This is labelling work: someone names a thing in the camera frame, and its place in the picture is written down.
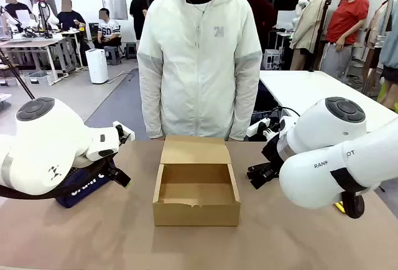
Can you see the person in black t-shirt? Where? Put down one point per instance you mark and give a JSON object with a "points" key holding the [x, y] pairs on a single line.
{"points": [[17, 8]]}

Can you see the white air purifier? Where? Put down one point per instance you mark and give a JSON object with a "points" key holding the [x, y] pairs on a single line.
{"points": [[97, 66]]}

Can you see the seated person in white jersey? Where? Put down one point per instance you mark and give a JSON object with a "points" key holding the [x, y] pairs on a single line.
{"points": [[107, 30]]}

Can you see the mannequin in dark red top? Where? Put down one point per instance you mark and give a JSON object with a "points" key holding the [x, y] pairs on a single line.
{"points": [[261, 12]]}

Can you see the background work desk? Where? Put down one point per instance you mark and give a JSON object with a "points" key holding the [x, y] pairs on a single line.
{"points": [[34, 46]]}

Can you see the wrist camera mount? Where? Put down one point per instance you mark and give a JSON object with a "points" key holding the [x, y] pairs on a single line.
{"points": [[276, 127], [124, 130]]}

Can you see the grey storage bin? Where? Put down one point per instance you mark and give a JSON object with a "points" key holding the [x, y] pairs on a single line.
{"points": [[36, 78]]}

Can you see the brown cardboard box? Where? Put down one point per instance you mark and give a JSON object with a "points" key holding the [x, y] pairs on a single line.
{"points": [[196, 189]]}

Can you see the mannequin in beige coat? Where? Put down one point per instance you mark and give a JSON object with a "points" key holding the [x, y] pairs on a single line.
{"points": [[308, 24]]}

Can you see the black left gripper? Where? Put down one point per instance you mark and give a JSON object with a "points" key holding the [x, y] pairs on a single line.
{"points": [[109, 165]]}

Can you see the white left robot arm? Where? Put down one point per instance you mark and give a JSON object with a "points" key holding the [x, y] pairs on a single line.
{"points": [[46, 145]]}

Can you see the person in dark navy shirt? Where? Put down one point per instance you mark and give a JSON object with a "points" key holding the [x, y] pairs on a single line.
{"points": [[70, 18]]}

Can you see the grey stool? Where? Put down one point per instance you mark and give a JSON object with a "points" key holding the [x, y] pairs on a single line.
{"points": [[112, 55], [131, 50]]}

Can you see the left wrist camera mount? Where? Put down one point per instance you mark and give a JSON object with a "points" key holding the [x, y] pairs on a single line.
{"points": [[124, 130]]}

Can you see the white side table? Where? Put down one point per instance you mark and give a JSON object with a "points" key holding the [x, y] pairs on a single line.
{"points": [[311, 92]]}

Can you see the standing person in black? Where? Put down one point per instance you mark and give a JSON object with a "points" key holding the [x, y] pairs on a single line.
{"points": [[138, 8]]}

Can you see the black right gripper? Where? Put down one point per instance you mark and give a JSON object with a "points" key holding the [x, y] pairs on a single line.
{"points": [[272, 153]]}

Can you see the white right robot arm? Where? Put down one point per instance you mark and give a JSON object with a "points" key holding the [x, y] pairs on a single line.
{"points": [[326, 170]]}

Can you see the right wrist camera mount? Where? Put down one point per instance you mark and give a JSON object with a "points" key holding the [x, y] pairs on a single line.
{"points": [[276, 127]]}

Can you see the grey wall panel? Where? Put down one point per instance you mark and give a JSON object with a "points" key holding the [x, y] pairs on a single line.
{"points": [[114, 2]]}

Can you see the black tripod leg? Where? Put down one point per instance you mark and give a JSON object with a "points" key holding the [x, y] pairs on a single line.
{"points": [[17, 77]]}

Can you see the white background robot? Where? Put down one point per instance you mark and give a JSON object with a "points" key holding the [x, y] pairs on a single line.
{"points": [[46, 12]]}

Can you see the yellow ruler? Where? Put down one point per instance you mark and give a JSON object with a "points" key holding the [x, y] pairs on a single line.
{"points": [[339, 207]]}

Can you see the white plastic crate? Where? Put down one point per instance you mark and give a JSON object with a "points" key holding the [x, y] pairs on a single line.
{"points": [[271, 60]]}

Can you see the person in white jacket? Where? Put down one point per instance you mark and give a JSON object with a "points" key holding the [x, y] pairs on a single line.
{"points": [[199, 64]]}

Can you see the navy CAMPUS pencil case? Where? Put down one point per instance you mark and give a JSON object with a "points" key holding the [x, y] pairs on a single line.
{"points": [[84, 189]]}

